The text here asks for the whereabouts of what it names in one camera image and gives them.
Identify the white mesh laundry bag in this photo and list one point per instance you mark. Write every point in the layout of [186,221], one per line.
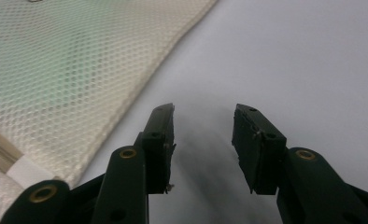
[63,71]

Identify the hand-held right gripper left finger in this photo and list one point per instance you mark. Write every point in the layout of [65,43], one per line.
[158,146]

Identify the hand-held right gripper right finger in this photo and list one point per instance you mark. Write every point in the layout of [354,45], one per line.
[260,149]

